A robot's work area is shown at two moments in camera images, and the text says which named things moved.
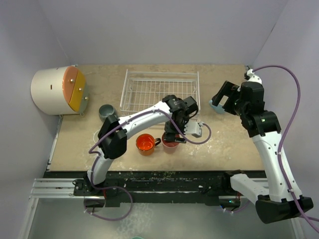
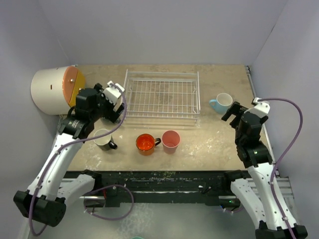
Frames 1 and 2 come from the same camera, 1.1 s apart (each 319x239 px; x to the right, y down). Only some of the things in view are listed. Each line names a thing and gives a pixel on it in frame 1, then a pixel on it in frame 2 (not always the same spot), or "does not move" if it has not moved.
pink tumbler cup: (169, 147) does not move
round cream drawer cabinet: (61, 90) does not move
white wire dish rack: (144, 89) does not move
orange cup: (145, 144) does not move
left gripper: (170, 137) to (109, 115)
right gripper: (228, 89) to (236, 108)
